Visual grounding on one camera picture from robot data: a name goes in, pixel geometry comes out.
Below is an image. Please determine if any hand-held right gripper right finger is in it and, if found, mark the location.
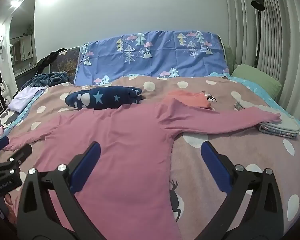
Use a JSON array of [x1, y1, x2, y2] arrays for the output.
[[201, 141, 283, 240]]

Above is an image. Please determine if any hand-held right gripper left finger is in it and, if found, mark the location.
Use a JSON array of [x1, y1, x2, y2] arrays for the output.
[[16, 141, 101, 240]]

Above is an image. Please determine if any pink long-sleeve shirt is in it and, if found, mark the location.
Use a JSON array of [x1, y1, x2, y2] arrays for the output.
[[2, 97, 282, 240]]

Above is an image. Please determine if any black and white printed blanket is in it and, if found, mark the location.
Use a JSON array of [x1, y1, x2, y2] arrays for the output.
[[0, 107, 21, 140]]

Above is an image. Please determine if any pink dotted duvet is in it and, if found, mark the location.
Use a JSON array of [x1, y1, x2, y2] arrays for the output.
[[0, 76, 300, 240]]

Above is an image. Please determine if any white cat figurine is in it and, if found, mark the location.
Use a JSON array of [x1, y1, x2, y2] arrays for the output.
[[0, 80, 12, 105]]

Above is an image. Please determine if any folded white cloth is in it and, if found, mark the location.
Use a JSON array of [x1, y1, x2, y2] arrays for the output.
[[9, 85, 49, 112]]

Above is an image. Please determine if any folded floral cloth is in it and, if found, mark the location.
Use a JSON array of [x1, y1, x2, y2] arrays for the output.
[[259, 125, 299, 138]]

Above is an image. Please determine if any navy star-print garment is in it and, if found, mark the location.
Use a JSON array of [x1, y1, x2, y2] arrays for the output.
[[65, 85, 143, 110]]

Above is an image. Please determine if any coral garment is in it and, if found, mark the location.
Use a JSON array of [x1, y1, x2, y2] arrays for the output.
[[167, 90, 213, 109]]

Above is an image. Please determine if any folded grey garment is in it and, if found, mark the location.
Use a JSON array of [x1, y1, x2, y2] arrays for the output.
[[260, 107, 300, 133]]

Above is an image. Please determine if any dark blue fuzzy blanket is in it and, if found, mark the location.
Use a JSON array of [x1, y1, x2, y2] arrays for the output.
[[21, 71, 70, 90]]

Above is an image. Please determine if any green pillow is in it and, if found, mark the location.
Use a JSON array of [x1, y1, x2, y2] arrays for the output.
[[231, 64, 282, 100]]

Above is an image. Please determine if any black garment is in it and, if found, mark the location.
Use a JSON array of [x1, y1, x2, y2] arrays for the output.
[[35, 47, 68, 74]]

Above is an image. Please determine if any mirror cabinet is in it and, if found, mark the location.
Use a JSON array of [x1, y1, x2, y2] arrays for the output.
[[9, 35, 34, 62]]

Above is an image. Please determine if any brown printed cloth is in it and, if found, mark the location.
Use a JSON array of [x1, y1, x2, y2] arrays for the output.
[[50, 47, 82, 83]]

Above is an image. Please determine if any grey-green headboard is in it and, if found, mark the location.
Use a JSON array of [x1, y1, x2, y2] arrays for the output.
[[224, 44, 235, 75]]

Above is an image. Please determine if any blue tree-print sheet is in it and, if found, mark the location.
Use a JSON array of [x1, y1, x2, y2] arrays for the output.
[[74, 30, 230, 86]]

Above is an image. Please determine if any white pleated curtain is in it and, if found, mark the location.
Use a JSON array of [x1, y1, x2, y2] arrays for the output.
[[224, 0, 300, 120]]

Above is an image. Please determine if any black floor lamp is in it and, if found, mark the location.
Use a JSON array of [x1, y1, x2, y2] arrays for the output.
[[251, 0, 266, 68]]

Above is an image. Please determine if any white wall camera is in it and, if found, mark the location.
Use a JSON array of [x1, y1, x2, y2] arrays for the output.
[[0, 35, 7, 60]]

